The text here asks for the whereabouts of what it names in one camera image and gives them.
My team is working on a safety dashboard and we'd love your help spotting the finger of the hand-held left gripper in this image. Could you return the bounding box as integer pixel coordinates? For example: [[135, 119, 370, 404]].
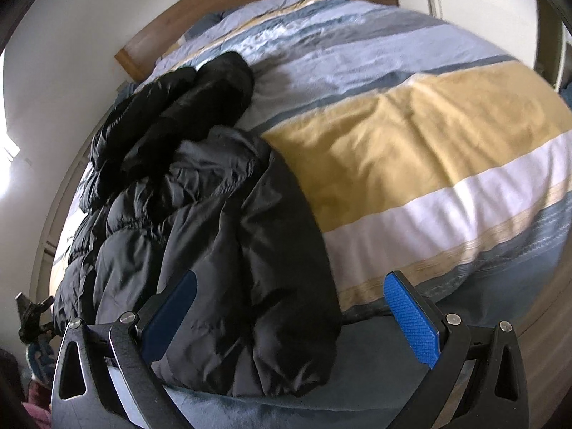
[[16, 292, 56, 339]]

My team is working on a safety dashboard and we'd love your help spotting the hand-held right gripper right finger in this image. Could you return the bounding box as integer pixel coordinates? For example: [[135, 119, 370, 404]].
[[383, 270, 531, 429]]

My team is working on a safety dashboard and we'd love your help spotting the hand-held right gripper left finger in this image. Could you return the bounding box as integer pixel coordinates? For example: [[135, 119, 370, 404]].
[[50, 270, 199, 429]]

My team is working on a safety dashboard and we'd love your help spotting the black puffer jacket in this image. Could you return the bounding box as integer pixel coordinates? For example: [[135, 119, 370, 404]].
[[53, 51, 344, 398]]

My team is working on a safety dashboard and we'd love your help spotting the blue bed sheet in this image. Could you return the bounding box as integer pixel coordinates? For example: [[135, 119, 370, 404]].
[[161, 272, 572, 429]]

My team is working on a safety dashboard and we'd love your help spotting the pink clothing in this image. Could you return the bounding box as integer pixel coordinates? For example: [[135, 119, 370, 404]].
[[11, 378, 53, 429]]

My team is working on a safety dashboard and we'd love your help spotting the bed with striped duvet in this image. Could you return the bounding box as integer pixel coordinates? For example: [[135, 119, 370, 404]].
[[54, 0, 572, 322]]

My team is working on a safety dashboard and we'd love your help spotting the wooden headboard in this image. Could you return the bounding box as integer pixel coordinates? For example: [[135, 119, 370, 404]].
[[114, 0, 322, 82]]

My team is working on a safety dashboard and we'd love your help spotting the dark blue pillow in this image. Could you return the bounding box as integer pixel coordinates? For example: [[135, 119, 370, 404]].
[[185, 13, 224, 40]]

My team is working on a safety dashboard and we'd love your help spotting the white wardrobe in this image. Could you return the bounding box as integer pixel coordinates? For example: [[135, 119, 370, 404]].
[[420, 0, 572, 99]]

